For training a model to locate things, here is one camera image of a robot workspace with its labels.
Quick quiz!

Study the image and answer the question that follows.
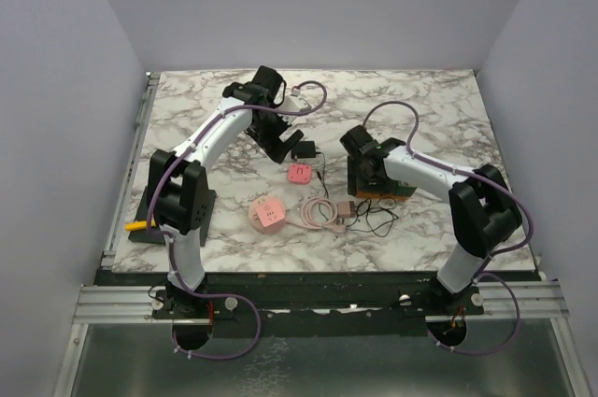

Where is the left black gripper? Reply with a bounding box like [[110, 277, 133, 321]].
[[247, 103, 303, 163]]

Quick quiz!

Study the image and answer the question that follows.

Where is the black power adapter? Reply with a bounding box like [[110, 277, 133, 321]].
[[291, 140, 319, 160]]

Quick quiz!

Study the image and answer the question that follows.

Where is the orange power strip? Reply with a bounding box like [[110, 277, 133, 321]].
[[355, 188, 413, 202]]

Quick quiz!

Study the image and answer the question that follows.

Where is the pink hub cable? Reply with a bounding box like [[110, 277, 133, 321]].
[[284, 197, 349, 234]]

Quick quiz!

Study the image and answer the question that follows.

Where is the pink round power hub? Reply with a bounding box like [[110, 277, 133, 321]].
[[249, 195, 286, 235]]

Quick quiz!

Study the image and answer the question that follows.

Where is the green cube socket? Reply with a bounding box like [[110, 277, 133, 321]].
[[394, 180, 417, 198]]

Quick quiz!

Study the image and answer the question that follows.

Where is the pink cube socket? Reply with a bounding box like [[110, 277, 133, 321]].
[[256, 201, 286, 228]]

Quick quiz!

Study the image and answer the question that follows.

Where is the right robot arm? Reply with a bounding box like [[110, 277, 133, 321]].
[[340, 125, 522, 314]]

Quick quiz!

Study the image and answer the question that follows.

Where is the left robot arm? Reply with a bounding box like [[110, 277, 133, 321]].
[[146, 66, 311, 318]]

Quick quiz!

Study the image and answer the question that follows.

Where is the coral pink square charger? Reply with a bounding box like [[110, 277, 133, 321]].
[[287, 163, 312, 185]]

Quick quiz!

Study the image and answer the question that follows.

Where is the dusty pink small charger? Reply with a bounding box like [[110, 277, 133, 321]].
[[336, 200, 356, 219]]

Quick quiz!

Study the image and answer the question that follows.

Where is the black foam mat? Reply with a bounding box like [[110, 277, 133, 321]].
[[128, 189, 217, 247]]

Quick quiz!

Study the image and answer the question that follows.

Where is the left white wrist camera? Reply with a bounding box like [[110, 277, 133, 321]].
[[277, 87, 312, 126]]

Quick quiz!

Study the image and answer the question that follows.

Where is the black mounting base rail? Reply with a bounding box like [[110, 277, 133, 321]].
[[83, 270, 554, 339]]

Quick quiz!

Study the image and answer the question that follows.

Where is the aluminium frame rail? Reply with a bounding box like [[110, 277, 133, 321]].
[[55, 272, 591, 396]]

